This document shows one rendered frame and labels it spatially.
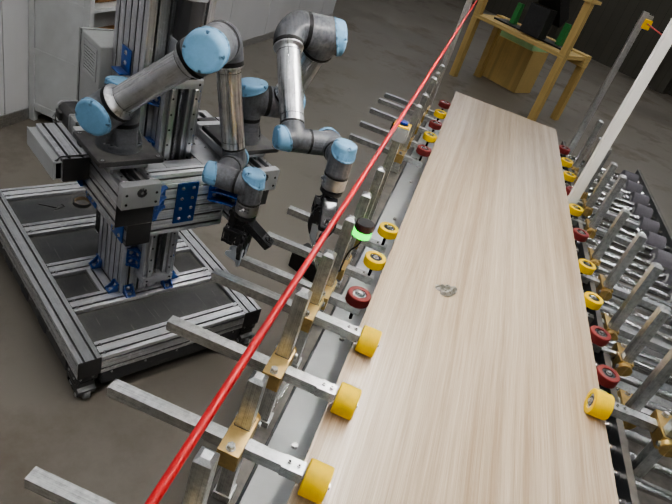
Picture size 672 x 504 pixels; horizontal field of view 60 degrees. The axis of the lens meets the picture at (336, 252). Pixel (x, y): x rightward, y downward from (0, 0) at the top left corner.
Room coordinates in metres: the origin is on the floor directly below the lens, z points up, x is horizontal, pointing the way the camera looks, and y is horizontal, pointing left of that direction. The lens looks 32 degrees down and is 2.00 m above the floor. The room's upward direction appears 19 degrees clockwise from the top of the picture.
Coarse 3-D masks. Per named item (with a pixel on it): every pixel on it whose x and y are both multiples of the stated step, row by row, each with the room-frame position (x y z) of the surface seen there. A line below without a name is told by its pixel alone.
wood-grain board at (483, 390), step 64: (448, 128) 3.52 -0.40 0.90; (512, 128) 3.99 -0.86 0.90; (448, 192) 2.58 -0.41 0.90; (512, 192) 2.86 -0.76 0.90; (448, 256) 1.99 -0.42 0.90; (512, 256) 2.17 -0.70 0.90; (576, 256) 2.38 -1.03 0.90; (384, 320) 1.46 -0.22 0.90; (448, 320) 1.57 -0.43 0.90; (512, 320) 1.70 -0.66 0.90; (576, 320) 1.85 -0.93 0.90; (384, 384) 1.18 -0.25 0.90; (448, 384) 1.27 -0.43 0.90; (512, 384) 1.37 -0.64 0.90; (576, 384) 1.47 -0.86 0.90; (320, 448) 0.91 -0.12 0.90; (384, 448) 0.97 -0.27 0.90; (448, 448) 1.04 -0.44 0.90; (512, 448) 1.11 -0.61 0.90; (576, 448) 1.20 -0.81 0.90
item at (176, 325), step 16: (176, 320) 1.09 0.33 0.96; (192, 336) 1.07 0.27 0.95; (208, 336) 1.07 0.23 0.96; (224, 352) 1.06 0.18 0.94; (240, 352) 1.06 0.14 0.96; (256, 352) 1.08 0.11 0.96; (256, 368) 1.05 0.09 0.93; (288, 368) 1.06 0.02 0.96; (304, 384) 1.04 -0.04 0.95; (320, 384) 1.04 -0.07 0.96
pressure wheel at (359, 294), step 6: (354, 288) 1.56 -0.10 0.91; (360, 288) 1.57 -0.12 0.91; (348, 294) 1.52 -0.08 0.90; (354, 294) 1.53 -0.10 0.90; (360, 294) 1.54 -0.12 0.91; (366, 294) 1.55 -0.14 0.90; (348, 300) 1.52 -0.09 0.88; (354, 300) 1.51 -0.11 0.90; (360, 300) 1.51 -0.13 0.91; (366, 300) 1.52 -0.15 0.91; (354, 306) 1.50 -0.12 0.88; (360, 306) 1.51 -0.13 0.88; (366, 306) 1.52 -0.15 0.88
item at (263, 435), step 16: (400, 176) 3.19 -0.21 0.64; (384, 192) 2.77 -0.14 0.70; (384, 208) 2.70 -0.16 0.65; (352, 256) 2.07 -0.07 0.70; (320, 336) 1.55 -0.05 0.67; (304, 352) 1.42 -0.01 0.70; (304, 368) 1.37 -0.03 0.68; (288, 400) 1.22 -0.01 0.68; (272, 416) 1.11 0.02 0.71; (256, 432) 1.05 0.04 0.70; (272, 432) 1.08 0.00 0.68; (256, 464) 0.97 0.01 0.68; (240, 480) 0.90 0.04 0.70; (224, 496) 0.83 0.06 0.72; (240, 496) 0.86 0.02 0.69
